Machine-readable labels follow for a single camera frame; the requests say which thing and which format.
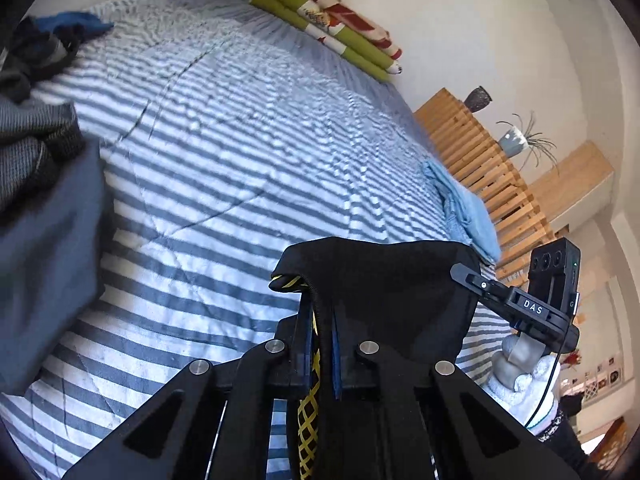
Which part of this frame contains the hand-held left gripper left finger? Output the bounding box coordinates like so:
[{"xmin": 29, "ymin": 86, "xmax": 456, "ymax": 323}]
[{"xmin": 62, "ymin": 300, "xmax": 323, "ymax": 480}]

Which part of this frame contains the grey knit garment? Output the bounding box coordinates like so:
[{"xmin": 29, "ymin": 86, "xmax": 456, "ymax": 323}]
[{"xmin": 0, "ymin": 100, "xmax": 87, "ymax": 213}]

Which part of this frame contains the dark blue crumpled cloth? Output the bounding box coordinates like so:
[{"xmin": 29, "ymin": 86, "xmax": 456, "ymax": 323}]
[{"xmin": 36, "ymin": 11, "xmax": 115, "ymax": 42}]

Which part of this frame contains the person's right hand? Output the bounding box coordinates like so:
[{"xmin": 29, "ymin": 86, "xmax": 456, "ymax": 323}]
[{"xmin": 487, "ymin": 350, "xmax": 564, "ymax": 437}]

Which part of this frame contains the dark speckled vase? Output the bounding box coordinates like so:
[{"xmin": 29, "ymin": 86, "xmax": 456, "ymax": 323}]
[{"xmin": 464, "ymin": 86, "xmax": 492, "ymax": 113}]

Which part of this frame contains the light blue folded cloth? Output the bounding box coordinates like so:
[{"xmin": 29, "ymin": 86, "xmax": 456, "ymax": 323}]
[{"xmin": 422, "ymin": 160, "xmax": 502, "ymax": 266}]

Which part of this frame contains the wooden slatted bench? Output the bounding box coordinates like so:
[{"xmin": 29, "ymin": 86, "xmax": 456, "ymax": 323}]
[{"xmin": 413, "ymin": 88, "xmax": 559, "ymax": 287}]

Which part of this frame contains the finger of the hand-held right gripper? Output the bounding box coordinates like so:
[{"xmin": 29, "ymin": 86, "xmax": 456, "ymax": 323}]
[{"xmin": 450, "ymin": 263, "xmax": 513, "ymax": 311}]

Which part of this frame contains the black crumpled garment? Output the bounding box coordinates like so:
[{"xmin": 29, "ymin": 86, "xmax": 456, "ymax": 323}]
[{"xmin": 0, "ymin": 16, "xmax": 87, "ymax": 103}]

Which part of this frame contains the red white folded blanket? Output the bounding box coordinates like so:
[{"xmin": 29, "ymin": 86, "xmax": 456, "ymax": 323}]
[{"xmin": 292, "ymin": 0, "xmax": 404, "ymax": 61}]

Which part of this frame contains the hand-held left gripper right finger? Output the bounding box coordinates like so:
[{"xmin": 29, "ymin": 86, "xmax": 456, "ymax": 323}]
[{"xmin": 327, "ymin": 305, "xmax": 583, "ymax": 480}]

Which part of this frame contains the black garment yellow pattern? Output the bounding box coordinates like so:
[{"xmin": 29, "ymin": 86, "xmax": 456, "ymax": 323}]
[{"xmin": 268, "ymin": 237, "xmax": 482, "ymax": 480}]

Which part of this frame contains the green floral folded blanket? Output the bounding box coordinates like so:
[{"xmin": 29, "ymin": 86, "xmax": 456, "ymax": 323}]
[{"xmin": 248, "ymin": 0, "xmax": 399, "ymax": 84}]

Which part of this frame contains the slate grey garment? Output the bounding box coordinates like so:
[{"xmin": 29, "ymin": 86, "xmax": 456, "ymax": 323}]
[{"xmin": 0, "ymin": 141, "xmax": 109, "ymax": 397}]

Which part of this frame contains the potted plant white blue pot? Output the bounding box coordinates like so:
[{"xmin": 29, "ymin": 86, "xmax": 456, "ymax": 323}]
[{"xmin": 495, "ymin": 112, "xmax": 560, "ymax": 177}]

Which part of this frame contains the light wooden door panel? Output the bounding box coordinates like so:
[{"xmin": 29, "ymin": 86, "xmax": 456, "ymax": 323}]
[{"xmin": 526, "ymin": 141, "xmax": 615, "ymax": 232}]

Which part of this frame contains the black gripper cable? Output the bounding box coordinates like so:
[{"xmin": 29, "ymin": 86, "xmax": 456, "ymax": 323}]
[{"xmin": 523, "ymin": 327, "xmax": 576, "ymax": 430}]

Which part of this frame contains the blue white striped bed quilt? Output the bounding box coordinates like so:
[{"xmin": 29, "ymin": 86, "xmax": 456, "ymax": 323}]
[{"xmin": 0, "ymin": 0, "xmax": 507, "ymax": 480}]

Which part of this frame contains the person's right forearm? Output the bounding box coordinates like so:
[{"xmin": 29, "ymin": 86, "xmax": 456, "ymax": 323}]
[{"xmin": 537, "ymin": 407, "xmax": 593, "ymax": 473}]

